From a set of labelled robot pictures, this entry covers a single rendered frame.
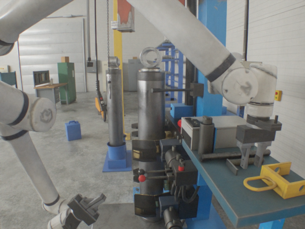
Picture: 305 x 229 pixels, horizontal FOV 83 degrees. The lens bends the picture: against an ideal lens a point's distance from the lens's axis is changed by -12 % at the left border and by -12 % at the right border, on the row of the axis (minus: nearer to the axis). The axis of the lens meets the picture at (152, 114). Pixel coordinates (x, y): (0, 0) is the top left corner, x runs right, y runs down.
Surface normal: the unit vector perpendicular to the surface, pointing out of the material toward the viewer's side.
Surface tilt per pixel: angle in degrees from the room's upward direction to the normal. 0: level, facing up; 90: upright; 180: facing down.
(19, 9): 105
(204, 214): 90
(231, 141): 90
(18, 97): 70
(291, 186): 90
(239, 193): 0
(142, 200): 0
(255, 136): 90
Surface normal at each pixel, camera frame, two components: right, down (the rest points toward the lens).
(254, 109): -0.78, 0.15
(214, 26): 0.11, 0.24
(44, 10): 0.22, 0.94
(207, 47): -0.08, 0.15
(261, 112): -0.34, 0.22
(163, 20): -0.46, 0.51
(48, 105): 0.98, 0.02
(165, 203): 0.00, -0.97
